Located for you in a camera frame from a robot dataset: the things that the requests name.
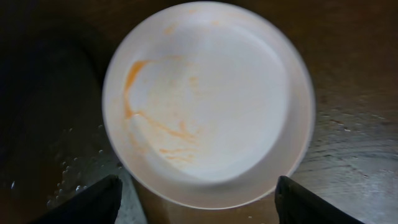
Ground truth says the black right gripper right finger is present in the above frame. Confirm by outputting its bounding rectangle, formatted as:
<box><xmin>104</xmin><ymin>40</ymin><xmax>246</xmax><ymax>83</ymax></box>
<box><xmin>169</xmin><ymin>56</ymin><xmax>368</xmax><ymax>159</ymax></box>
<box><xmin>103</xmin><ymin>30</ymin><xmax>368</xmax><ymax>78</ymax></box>
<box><xmin>274</xmin><ymin>176</ymin><xmax>362</xmax><ymax>224</ymax></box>

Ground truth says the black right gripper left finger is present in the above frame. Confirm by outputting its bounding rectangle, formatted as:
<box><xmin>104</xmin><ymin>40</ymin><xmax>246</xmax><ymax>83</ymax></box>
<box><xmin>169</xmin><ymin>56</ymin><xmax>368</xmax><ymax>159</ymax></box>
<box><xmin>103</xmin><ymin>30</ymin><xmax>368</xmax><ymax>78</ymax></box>
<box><xmin>32</xmin><ymin>175</ymin><xmax>123</xmax><ymax>224</ymax></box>

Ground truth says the white plate back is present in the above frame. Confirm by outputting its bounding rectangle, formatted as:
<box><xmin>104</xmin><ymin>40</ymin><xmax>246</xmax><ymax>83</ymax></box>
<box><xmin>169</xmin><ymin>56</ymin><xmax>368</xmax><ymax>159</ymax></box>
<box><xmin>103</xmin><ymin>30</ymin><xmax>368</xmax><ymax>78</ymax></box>
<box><xmin>102</xmin><ymin>1</ymin><xmax>315</xmax><ymax>210</ymax></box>

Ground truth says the dark brown serving tray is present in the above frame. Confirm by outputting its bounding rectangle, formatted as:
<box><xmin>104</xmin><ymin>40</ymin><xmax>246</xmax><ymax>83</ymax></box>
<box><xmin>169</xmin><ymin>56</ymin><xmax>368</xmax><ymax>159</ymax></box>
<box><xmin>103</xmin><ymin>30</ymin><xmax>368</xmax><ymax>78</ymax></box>
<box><xmin>1</xmin><ymin>19</ymin><xmax>147</xmax><ymax>223</ymax></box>

